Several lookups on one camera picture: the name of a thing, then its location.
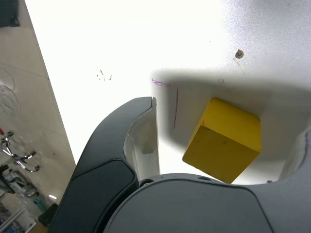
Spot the yellow cube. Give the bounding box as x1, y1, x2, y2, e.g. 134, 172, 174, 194
182, 97, 262, 184

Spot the chrome wheeled chair base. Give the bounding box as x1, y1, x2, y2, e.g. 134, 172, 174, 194
0, 128, 42, 173

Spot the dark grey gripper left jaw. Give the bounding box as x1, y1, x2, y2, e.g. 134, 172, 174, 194
48, 96, 161, 233

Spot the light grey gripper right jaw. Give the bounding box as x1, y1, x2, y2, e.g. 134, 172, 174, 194
97, 127, 311, 233

